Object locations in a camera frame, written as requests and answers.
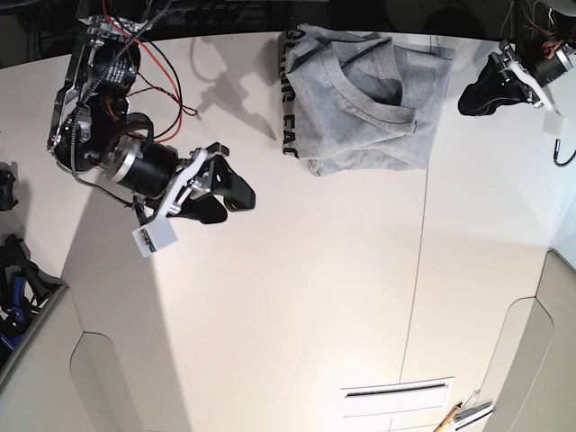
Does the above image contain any black and blue equipment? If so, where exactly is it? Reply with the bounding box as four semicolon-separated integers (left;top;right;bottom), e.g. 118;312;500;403
1;234;65;362

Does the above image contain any wooden handled tool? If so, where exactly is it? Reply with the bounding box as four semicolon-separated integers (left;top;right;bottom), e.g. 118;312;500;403
434;402;463;432

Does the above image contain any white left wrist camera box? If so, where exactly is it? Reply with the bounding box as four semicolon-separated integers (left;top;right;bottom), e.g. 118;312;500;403
543;111;566;140

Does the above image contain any white cable slot plate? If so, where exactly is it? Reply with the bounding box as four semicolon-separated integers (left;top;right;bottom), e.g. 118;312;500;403
340;377;455;418

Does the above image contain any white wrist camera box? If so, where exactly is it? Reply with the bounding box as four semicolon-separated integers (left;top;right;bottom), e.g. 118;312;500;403
132;216;177;258
543;111;566;140

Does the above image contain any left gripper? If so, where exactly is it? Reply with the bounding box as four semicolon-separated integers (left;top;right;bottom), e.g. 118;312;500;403
458;40;561;116

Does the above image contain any black device at left edge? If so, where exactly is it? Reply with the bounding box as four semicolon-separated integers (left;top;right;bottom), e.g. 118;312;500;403
0;161;19;212

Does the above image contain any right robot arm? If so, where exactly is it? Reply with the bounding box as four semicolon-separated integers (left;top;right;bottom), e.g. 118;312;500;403
47;1;256;226

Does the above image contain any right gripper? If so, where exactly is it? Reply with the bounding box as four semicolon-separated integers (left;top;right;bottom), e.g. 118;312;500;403
155;142;256;225

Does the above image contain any grey T-shirt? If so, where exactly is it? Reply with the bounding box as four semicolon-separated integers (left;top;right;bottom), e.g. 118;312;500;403
278;24;456;176

